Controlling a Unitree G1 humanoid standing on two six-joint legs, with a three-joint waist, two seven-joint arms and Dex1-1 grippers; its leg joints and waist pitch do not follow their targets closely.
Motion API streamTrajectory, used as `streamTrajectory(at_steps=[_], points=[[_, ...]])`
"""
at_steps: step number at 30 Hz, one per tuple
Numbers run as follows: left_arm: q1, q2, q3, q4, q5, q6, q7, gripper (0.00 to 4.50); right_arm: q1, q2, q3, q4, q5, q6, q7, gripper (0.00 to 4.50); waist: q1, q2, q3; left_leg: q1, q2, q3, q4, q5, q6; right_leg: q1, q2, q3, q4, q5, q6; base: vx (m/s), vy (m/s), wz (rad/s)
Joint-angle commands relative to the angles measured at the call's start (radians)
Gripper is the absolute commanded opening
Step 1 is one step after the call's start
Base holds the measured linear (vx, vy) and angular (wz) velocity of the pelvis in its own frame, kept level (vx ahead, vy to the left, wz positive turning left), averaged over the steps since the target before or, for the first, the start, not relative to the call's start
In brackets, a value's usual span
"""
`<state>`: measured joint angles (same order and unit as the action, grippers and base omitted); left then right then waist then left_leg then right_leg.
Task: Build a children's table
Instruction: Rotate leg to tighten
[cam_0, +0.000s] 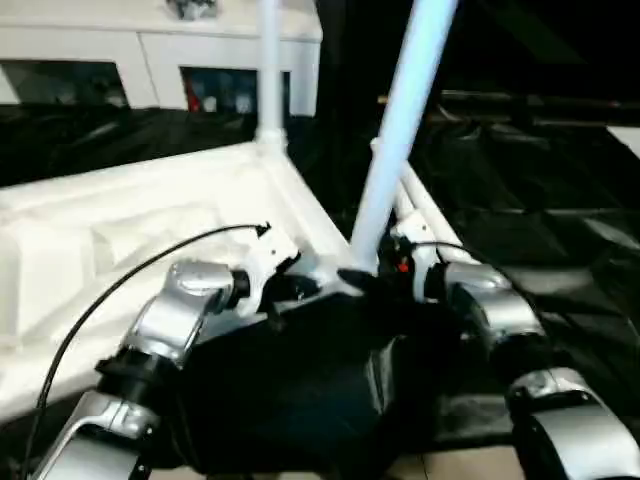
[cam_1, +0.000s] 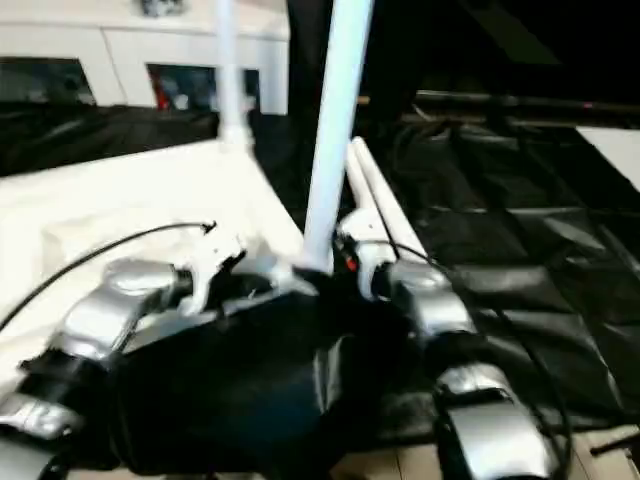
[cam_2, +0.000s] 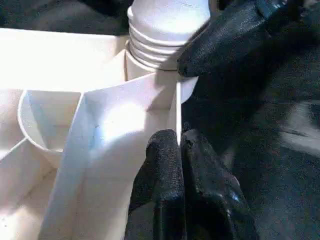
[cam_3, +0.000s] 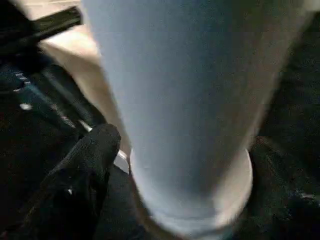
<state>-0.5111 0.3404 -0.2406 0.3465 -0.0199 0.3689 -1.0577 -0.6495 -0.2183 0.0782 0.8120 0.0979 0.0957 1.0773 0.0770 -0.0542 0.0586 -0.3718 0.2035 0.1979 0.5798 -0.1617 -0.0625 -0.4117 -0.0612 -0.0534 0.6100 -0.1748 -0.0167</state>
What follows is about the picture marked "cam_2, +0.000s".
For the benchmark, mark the black mat cloth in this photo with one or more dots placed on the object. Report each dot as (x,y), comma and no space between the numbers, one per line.
(275,150)

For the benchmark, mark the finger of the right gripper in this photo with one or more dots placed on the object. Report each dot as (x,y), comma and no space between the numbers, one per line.
(225,42)

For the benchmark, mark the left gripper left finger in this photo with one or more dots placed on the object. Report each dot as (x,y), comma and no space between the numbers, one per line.
(160,187)

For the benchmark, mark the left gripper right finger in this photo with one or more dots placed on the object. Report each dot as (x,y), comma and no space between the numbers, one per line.
(215,200)

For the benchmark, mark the white plastic table top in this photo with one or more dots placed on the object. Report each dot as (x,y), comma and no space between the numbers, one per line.
(75,62)

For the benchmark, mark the white plastic table leg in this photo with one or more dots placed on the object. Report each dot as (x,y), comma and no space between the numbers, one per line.
(170,25)

